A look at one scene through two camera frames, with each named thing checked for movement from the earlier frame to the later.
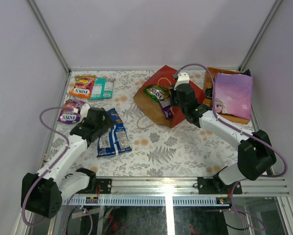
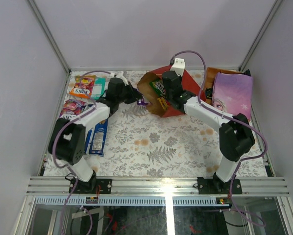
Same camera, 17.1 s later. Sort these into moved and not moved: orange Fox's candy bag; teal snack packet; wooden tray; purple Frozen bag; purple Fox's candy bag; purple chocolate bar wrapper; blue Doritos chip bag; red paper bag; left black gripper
Moved: left black gripper; purple chocolate bar wrapper; blue Doritos chip bag; red paper bag
Not moved: wooden tray; purple Fox's candy bag; teal snack packet; purple Frozen bag; orange Fox's candy bag
